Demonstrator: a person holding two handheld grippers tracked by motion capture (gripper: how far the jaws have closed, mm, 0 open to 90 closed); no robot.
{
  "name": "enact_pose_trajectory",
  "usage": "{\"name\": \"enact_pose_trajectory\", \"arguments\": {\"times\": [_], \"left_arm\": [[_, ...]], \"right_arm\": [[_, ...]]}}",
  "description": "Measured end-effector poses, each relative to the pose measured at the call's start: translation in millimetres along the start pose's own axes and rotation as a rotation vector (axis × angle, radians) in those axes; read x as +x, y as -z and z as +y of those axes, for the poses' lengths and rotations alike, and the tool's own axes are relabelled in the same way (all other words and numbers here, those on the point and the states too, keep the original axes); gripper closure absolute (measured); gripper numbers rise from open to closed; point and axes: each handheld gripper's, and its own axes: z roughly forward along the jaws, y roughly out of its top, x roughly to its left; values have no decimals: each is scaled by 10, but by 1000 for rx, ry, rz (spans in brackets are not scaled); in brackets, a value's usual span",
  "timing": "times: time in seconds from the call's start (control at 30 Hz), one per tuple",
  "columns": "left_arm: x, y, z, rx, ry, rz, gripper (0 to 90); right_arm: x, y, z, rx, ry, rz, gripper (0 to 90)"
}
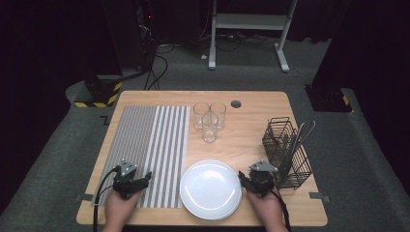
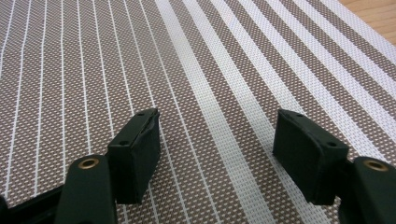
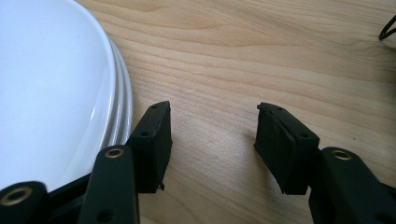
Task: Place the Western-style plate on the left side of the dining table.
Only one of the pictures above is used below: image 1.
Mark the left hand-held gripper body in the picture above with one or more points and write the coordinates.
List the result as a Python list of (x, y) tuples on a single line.
[(128, 185)]

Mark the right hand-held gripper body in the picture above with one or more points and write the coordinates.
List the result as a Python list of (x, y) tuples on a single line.
[(261, 180)]

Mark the person's left hand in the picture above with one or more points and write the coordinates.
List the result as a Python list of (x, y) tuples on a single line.
[(119, 206)]

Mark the person's right hand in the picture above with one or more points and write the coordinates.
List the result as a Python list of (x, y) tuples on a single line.
[(266, 208)]

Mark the grey striped placemat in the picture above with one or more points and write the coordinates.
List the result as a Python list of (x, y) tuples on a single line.
[(145, 135)]

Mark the grey tape piece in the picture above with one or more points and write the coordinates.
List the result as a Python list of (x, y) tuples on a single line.
[(319, 196), (84, 197)]

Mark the clear drinking glass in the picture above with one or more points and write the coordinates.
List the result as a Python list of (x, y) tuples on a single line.
[(210, 132), (199, 116), (220, 112)]

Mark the grey table grommet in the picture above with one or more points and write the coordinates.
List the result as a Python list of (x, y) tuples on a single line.
[(236, 103)]

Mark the black yellow striped base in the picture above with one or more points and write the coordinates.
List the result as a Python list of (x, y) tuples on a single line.
[(106, 93)]

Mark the black floor base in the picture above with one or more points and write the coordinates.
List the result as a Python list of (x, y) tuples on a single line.
[(325, 100)]

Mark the white power plug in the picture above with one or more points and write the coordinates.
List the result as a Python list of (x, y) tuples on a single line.
[(203, 57)]

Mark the dark curtain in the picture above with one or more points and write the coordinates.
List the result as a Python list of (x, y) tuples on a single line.
[(380, 64), (38, 80)]

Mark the black equipment tower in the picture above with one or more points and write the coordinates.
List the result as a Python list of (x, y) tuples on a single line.
[(135, 38)]

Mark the white metal stand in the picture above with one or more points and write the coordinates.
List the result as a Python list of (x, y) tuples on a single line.
[(248, 22)]

